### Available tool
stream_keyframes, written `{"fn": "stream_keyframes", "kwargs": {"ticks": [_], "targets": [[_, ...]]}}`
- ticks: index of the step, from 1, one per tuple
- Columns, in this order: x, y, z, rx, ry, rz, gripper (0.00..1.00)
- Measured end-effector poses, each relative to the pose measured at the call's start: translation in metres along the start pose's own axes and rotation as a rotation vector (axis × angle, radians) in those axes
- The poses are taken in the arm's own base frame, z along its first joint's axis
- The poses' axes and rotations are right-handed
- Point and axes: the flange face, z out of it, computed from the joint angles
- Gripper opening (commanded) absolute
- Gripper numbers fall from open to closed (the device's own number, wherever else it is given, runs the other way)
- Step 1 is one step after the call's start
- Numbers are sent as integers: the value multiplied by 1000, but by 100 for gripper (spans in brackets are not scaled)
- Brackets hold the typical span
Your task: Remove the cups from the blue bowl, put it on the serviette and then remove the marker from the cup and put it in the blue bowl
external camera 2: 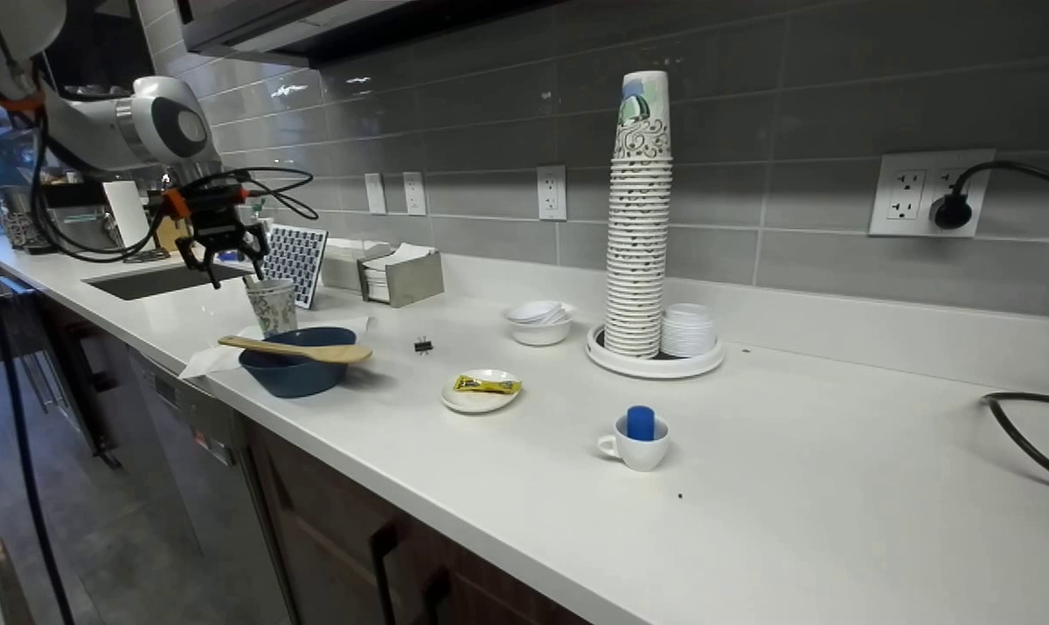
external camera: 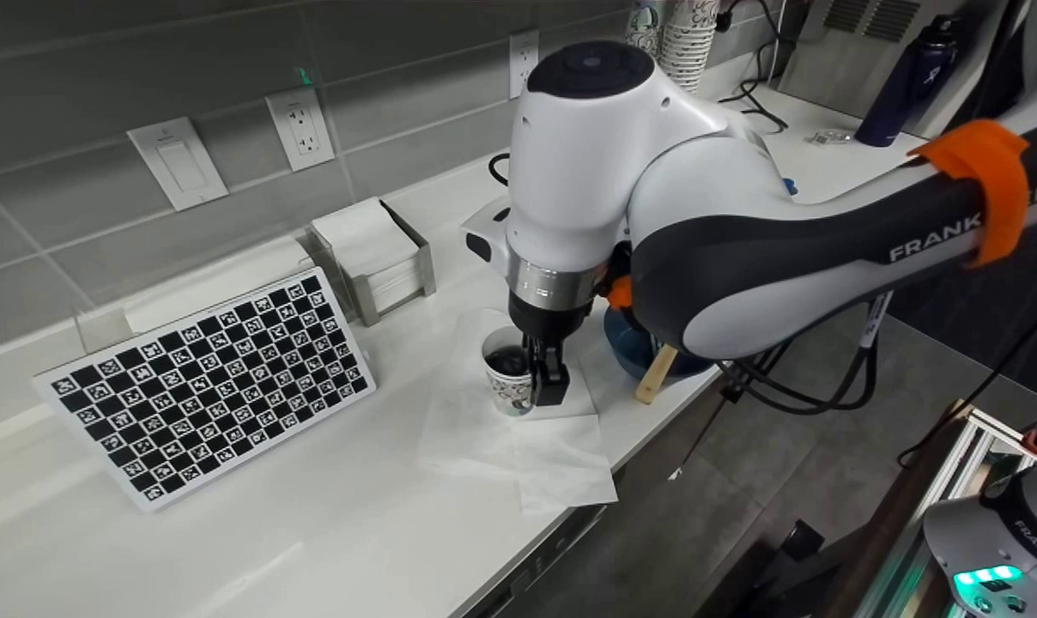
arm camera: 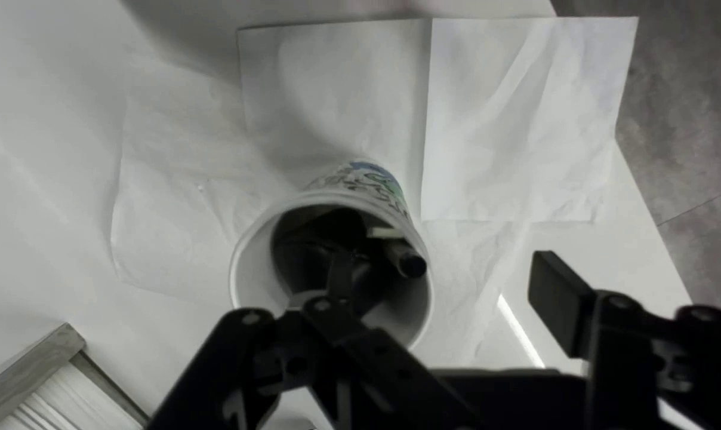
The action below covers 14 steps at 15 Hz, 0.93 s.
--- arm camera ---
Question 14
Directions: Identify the stainless steel sink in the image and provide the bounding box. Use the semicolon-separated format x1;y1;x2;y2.
0;320;153;430

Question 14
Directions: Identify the black sachet in cup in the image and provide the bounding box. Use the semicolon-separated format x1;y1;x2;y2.
273;209;430;296

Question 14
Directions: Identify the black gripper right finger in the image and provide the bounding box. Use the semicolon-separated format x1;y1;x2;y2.
527;252;603;362

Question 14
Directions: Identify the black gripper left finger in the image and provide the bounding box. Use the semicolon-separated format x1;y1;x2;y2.
304;248;364;317

